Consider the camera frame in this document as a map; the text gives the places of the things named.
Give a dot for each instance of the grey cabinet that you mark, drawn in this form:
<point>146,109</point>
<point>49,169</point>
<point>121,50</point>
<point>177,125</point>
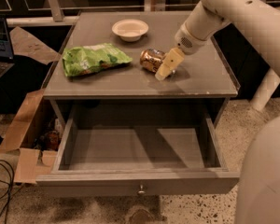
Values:
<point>204,74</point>

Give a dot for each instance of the orange soda can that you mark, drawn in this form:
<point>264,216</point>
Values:
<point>151,59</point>

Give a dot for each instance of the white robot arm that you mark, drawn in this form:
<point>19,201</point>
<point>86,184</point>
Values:
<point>258,196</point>

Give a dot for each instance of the green chip bag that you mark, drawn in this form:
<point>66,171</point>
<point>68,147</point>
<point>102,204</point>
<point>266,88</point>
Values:
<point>80,61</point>

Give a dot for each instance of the open grey top drawer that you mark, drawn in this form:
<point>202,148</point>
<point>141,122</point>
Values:
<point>109,150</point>

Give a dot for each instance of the metal drawer knob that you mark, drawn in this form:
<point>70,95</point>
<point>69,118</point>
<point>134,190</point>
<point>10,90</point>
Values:
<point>141,190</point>

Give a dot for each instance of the white paper bowl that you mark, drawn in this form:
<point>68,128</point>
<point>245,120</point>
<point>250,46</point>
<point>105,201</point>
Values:
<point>130,30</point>

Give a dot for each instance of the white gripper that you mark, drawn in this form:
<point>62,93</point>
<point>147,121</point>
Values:
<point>188,44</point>

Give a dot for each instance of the open cardboard box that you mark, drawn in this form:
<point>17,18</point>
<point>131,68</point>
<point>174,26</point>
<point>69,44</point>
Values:
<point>29,121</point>

